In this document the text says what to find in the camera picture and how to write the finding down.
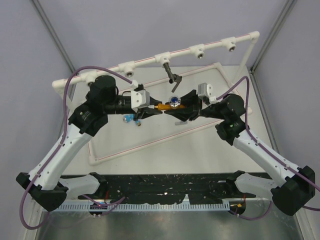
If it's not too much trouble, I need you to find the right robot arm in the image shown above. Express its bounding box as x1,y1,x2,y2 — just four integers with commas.
164,90,316,216

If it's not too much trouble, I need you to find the dark grey lever faucet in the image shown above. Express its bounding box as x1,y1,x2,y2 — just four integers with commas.
163,62,183,93

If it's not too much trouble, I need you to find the blue plastic faucet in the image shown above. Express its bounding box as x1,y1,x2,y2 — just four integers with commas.
123,114,141,127

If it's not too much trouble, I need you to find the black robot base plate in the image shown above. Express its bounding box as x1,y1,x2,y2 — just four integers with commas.
88,173,256,205

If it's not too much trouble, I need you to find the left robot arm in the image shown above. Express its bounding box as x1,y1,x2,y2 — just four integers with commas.
16,75,161,212

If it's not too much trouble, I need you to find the silver metal faucet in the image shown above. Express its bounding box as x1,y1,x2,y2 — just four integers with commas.
174,121,188,126

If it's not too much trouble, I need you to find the white slotted cable duct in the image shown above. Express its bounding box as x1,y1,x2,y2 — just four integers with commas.
54,201,230,213

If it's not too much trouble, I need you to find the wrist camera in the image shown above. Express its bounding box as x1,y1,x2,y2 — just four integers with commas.
197,83,217,105
130,84,151,111

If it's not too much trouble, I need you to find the right aluminium frame post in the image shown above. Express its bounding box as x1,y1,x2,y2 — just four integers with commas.
249,0,298,73

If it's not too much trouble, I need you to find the white PVC pipe frame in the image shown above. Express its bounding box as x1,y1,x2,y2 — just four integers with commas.
52,31,260,166

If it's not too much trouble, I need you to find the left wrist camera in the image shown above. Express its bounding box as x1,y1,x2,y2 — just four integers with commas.
130,84,151,111

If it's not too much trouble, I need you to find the left aluminium frame post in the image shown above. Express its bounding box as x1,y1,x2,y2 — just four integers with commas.
31,0,77,76

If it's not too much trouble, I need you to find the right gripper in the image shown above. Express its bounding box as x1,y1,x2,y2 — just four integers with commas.
164,89,227,122

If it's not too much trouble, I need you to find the aluminium frame post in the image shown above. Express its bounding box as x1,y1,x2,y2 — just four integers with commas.
249,0,298,73
31,0,77,76

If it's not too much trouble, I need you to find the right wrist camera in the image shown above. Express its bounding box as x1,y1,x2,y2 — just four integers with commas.
197,83,217,105

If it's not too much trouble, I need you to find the orange faucet chrome knob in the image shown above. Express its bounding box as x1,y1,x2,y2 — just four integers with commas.
154,95,185,111

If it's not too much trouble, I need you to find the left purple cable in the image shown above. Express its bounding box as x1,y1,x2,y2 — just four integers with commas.
19,65,138,230

